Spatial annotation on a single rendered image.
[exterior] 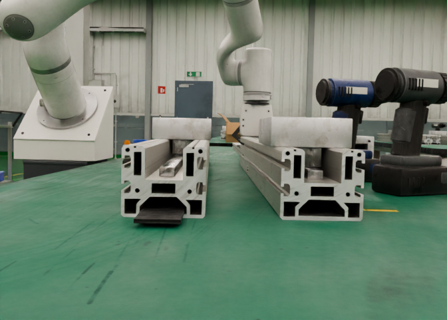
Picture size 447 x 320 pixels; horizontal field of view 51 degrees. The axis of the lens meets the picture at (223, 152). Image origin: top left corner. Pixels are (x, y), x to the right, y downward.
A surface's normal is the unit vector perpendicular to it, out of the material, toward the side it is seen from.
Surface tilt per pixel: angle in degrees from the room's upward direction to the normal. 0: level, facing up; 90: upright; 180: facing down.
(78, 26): 90
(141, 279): 0
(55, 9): 122
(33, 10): 111
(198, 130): 90
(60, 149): 90
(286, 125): 90
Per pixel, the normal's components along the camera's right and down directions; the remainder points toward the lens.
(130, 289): 0.02, -1.00
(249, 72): -0.48, 0.05
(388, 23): -0.07, 0.05
